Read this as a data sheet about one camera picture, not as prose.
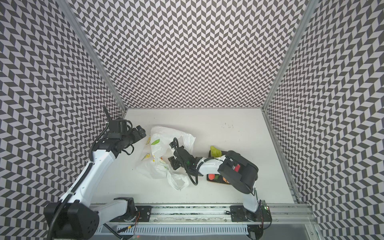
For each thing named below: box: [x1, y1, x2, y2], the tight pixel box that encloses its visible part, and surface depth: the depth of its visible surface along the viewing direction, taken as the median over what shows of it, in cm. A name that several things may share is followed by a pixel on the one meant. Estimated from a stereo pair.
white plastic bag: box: [136, 126, 196, 191], surface depth 82 cm
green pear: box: [210, 145, 222, 158], surface depth 90 cm
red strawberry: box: [208, 173, 216, 180], surface depth 83 cm
